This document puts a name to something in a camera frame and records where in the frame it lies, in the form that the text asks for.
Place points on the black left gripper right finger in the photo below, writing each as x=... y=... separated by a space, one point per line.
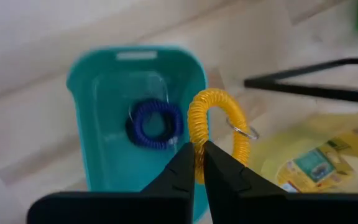
x=228 y=180

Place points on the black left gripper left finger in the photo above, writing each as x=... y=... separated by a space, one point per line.
x=176 y=177

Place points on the yellow plastic tray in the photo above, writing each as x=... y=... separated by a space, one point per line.
x=272 y=146

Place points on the teal plastic tray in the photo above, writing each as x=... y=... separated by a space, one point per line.
x=104 y=93

